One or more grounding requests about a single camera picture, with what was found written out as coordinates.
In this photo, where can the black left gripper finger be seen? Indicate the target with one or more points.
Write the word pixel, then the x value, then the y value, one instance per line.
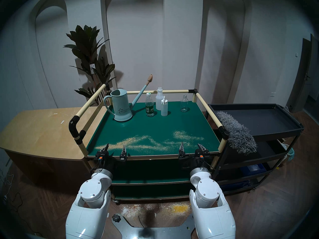
pixel 102 152
pixel 123 155

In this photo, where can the green three-tier shelf cart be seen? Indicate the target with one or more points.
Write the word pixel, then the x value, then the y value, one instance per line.
pixel 159 126

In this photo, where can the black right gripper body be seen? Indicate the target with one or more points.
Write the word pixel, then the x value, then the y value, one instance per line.
pixel 194 162

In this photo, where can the grey metal robot base plate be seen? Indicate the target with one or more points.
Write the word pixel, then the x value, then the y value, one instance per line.
pixel 149 232

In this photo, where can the teal watering can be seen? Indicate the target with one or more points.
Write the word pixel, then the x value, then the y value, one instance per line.
pixel 122 106

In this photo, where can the blue storage box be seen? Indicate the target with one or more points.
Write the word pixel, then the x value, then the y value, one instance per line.
pixel 253 168

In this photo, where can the beige sand dust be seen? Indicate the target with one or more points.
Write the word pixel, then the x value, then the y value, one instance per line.
pixel 139 141

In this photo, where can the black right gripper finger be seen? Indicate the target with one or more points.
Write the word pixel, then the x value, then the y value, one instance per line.
pixel 182 152
pixel 203 150

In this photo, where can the dark green potted plant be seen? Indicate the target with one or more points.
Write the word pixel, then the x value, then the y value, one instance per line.
pixel 86 49

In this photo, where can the spilled white yellow floor powder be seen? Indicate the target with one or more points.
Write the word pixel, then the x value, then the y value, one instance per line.
pixel 180 208

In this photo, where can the white plant tag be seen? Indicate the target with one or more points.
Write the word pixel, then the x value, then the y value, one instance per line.
pixel 92 68

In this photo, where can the grey fluffy duster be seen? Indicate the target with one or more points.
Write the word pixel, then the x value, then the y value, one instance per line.
pixel 236 134

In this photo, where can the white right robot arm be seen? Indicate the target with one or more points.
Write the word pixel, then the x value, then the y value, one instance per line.
pixel 211 216

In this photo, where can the black star knob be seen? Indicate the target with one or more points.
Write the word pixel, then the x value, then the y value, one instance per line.
pixel 116 218

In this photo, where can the clear empty glass bottle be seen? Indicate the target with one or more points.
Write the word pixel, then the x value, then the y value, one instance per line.
pixel 184 105

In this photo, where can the white opaque plastic bottle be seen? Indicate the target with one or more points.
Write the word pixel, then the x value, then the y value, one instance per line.
pixel 159 99

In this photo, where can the black utility cart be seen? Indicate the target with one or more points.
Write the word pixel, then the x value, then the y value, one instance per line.
pixel 264 119

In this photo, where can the dark brown door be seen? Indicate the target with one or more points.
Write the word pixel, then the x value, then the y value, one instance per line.
pixel 302 74

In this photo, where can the white pump dispenser bottle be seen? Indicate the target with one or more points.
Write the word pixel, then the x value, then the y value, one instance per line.
pixel 164 109

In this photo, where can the light wooden curved table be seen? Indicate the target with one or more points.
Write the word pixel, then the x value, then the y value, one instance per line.
pixel 42 134

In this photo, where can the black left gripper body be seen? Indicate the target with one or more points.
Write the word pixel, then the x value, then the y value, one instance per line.
pixel 106 164

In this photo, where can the teal bucket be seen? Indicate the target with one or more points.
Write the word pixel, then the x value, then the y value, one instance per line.
pixel 290 152

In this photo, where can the green label water bottle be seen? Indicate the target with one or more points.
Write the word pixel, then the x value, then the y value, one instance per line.
pixel 149 107

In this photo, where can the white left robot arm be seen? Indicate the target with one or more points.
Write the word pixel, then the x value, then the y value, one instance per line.
pixel 87 216

